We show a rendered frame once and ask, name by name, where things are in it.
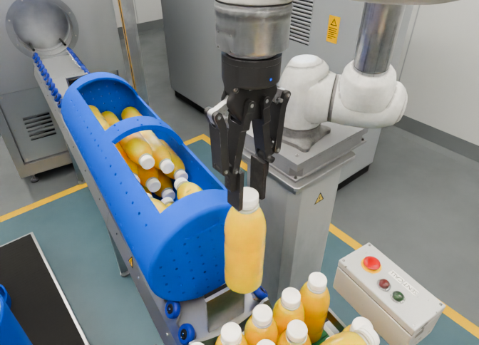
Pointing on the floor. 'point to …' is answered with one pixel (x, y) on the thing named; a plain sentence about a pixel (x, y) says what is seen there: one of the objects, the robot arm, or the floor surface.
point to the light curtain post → (132, 40)
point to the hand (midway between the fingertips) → (246, 183)
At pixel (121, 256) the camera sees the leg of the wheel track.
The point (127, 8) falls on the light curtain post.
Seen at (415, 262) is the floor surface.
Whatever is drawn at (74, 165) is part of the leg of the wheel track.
